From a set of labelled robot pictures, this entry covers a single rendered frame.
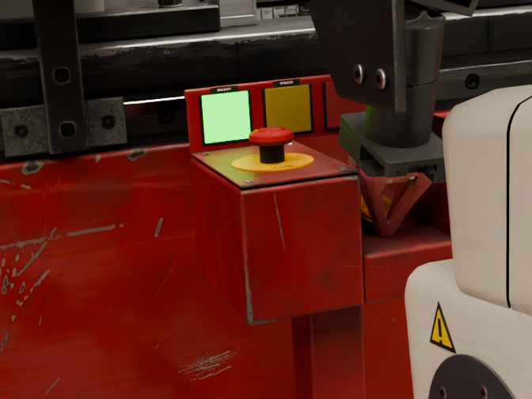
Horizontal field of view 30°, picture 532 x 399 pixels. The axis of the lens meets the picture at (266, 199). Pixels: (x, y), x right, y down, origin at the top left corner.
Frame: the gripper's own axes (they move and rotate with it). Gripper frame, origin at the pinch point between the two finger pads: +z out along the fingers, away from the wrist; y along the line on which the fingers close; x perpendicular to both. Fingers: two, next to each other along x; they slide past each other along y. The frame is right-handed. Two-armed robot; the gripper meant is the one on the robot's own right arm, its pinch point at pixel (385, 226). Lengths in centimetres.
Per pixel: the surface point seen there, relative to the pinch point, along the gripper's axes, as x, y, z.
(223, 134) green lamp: 11.6, 12.4, -4.8
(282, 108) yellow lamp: 5.6, 13.0, -6.6
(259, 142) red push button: 11.2, 3.5, -8.0
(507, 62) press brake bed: -26.8, 25.2, -4.0
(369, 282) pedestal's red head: 3.8, -5.2, 2.0
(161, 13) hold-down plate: 12.4, 33.7, -9.9
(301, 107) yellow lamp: 3.7, 13.0, -6.5
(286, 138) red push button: 8.8, 3.0, -8.2
